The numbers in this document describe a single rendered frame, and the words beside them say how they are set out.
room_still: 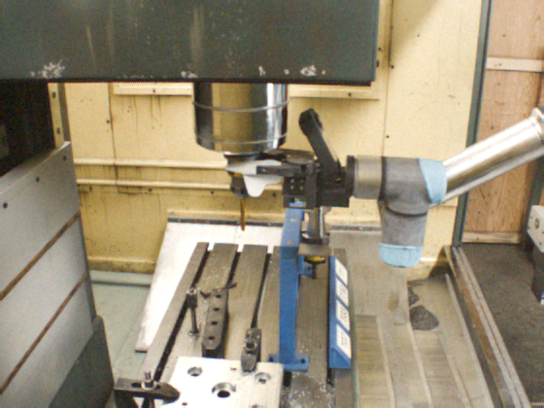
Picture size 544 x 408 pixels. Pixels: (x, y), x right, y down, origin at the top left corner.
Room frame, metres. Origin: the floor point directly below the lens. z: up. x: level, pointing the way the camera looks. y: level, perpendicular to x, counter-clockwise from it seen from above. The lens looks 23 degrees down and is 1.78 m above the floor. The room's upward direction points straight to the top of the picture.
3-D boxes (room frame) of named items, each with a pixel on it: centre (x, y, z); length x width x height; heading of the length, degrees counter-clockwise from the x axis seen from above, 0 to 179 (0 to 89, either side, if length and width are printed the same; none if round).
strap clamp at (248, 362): (0.99, 0.03, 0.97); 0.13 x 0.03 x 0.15; 174
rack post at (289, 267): (1.05, -0.05, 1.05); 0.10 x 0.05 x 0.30; 84
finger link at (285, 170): (0.86, -0.03, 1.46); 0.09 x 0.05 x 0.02; 97
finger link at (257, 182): (0.86, 0.02, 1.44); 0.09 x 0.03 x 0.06; 97
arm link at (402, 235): (0.89, -0.24, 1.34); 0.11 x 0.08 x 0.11; 173
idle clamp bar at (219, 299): (1.16, 0.13, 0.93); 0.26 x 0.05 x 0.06; 179
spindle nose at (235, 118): (0.90, 0.04, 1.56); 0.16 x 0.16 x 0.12
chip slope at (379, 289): (1.55, -0.03, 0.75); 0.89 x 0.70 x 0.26; 84
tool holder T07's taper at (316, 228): (1.10, -0.11, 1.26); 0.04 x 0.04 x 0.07
